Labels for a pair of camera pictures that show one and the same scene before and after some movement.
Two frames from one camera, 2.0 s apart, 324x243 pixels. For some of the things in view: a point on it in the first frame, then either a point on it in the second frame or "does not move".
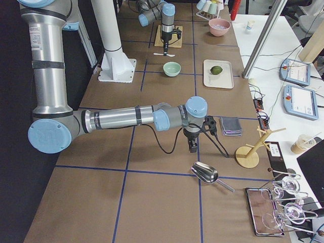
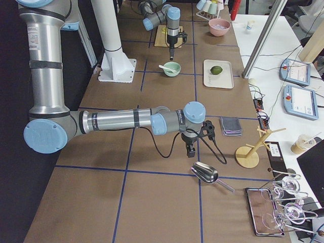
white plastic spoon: x=170 y=55 → x=173 y=71
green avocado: x=216 y=70 does not move
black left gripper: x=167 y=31 → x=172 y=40
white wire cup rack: x=209 y=9 does not move
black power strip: x=264 y=120 does not move
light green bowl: x=171 y=69 does not move
